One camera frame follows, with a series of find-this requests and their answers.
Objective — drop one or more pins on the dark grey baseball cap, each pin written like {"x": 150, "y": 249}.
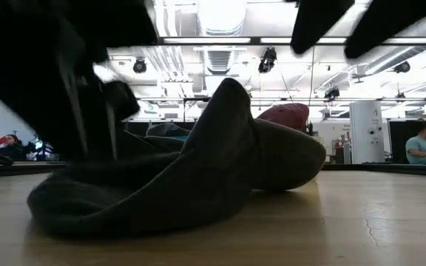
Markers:
{"x": 166, "y": 130}
{"x": 161, "y": 192}
{"x": 290, "y": 159}

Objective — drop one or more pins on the black ceiling spotlight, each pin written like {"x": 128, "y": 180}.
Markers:
{"x": 139, "y": 65}
{"x": 332, "y": 93}
{"x": 402, "y": 67}

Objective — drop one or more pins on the black partition panel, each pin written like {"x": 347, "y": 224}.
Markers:
{"x": 396, "y": 140}

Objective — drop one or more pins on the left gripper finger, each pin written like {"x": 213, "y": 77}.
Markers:
{"x": 105, "y": 103}
{"x": 35, "y": 96}

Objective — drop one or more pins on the black aluminium table frame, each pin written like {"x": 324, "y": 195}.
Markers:
{"x": 383, "y": 169}

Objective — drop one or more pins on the white column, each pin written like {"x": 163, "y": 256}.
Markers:
{"x": 366, "y": 133}

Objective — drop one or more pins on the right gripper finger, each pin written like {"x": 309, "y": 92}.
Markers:
{"x": 316, "y": 22}
{"x": 383, "y": 26}

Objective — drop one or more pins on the ceiling air vent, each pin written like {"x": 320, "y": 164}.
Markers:
{"x": 219, "y": 61}

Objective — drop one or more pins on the black overhead frame beam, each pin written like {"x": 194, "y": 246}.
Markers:
{"x": 254, "y": 40}

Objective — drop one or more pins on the teal plastic bin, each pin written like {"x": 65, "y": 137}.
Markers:
{"x": 183, "y": 138}

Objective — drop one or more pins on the black overhead camera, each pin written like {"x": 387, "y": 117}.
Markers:
{"x": 267, "y": 59}

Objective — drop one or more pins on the person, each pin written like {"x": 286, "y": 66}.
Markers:
{"x": 11, "y": 147}
{"x": 422, "y": 147}

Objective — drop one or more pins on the maroon baseball cap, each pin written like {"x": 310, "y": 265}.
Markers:
{"x": 283, "y": 114}

